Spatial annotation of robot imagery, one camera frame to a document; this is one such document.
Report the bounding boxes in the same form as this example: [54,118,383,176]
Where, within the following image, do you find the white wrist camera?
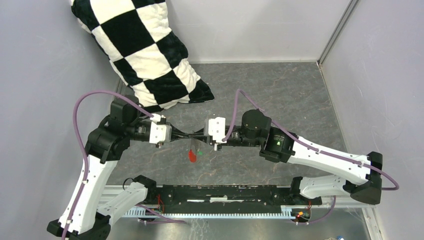
[149,113,172,145]
[203,117,227,145]

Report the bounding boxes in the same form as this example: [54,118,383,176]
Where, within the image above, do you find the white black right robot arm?
[200,109,383,205]

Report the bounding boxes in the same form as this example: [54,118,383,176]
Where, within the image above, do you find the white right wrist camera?
[203,117,227,145]

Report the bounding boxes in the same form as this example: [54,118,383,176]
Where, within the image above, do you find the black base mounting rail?
[143,185,323,214]

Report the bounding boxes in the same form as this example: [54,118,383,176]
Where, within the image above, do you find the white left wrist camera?
[149,113,172,145]

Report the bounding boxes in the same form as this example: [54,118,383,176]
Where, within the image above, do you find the black white checkered pillow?
[70,0,215,113]

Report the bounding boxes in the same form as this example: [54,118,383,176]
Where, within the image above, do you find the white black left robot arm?
[46,93,171,240]

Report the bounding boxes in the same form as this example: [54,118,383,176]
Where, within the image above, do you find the silver keyring with red tool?
[188,138,201,163]

